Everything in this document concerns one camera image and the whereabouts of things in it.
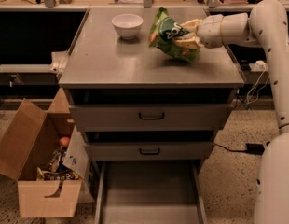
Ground middle grey drawer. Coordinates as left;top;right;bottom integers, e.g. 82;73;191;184
84;142;214;161

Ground black cable on floor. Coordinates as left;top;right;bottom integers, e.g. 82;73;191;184
214;143;247;154

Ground white cable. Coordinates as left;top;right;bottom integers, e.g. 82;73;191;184
245;66;271;106

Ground green rice chip bag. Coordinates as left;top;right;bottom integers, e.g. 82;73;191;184
149;7;199;63

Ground top grey drawer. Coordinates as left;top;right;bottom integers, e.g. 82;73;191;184
69;104;232;132

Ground open cardboard box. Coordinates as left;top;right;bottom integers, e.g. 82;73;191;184
0;90;94;217

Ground white ceramic bowl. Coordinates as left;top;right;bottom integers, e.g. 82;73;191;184
112;14;144;39

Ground bottom open grey drawer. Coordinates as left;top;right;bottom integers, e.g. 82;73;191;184
94;161;207;224

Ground snack packages in box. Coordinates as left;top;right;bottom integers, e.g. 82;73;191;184
36;147;79;181

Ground black power adapter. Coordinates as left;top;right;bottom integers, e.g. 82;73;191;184
246;143;265;155

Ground grey drawer cabinet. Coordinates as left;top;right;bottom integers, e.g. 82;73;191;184
58;7;247;164

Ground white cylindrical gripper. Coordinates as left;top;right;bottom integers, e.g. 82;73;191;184
174;14;223;49

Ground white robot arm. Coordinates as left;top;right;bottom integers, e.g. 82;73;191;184
181;0;289;224

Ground orange ball in box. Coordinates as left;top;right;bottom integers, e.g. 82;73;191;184
59;136;70;148

